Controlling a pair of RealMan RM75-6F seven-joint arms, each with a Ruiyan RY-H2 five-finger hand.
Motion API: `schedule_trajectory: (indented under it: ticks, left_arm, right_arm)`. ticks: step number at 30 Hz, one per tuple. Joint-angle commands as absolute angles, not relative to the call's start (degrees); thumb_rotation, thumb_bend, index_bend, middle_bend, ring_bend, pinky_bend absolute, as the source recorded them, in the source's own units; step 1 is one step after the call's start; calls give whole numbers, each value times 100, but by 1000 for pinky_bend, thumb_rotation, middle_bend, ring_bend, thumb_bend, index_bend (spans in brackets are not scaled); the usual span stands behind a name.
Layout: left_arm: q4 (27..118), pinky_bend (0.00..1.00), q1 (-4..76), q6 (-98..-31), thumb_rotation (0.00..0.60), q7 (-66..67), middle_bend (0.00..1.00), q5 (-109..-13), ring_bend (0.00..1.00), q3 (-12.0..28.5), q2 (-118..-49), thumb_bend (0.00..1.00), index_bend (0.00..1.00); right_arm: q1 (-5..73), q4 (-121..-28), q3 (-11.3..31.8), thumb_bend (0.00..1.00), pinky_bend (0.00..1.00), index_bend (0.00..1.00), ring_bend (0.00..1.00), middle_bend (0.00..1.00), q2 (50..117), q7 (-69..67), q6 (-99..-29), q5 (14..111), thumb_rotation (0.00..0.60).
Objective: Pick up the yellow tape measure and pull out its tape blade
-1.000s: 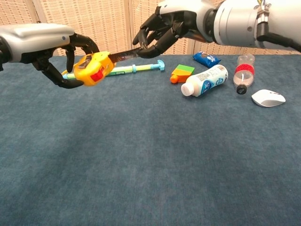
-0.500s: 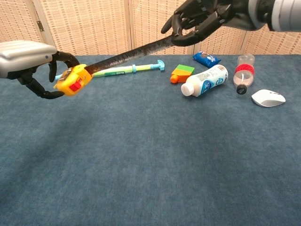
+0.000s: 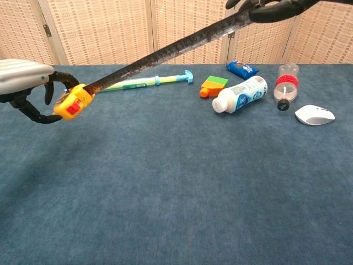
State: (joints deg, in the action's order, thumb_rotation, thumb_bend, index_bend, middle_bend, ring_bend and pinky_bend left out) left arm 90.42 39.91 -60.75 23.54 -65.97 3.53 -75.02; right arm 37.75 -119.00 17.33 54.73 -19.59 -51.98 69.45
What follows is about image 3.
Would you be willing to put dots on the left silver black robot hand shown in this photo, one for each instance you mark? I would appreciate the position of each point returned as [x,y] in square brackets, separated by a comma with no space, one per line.
[22,76]

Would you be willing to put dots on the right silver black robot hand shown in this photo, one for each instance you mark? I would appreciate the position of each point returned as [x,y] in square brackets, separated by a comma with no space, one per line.
[275,12]

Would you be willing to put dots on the yellow tape measure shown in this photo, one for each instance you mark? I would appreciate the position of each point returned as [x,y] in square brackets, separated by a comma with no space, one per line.
[73,103]

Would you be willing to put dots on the black screen hinge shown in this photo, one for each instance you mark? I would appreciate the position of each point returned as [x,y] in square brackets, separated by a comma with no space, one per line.
[47,30]
[231,35]

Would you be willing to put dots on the blue snack packet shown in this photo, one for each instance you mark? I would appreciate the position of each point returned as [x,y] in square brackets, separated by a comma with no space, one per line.
[242,69]

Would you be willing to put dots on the clear bottle red label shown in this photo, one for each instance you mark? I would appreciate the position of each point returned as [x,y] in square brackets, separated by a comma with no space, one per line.
[286,88]

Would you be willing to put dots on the white plastic milk bottle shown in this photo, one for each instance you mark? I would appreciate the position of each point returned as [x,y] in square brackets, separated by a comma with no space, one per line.
[242,95]

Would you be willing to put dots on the orange green toy carton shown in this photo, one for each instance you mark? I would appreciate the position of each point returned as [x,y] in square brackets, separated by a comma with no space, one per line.
[215,85]

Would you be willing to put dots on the woven folding screen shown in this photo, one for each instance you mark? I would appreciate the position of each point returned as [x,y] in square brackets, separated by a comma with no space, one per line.
[110,30]

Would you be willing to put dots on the white computer mouse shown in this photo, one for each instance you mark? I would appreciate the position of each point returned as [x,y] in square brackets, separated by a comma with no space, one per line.
[314,116]

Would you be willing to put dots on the green blue water pump toy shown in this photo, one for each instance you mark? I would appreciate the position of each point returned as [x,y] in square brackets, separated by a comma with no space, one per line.
[171,79]

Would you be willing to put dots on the blue table cloth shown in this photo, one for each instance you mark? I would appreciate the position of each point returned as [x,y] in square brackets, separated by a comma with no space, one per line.
[176,179]

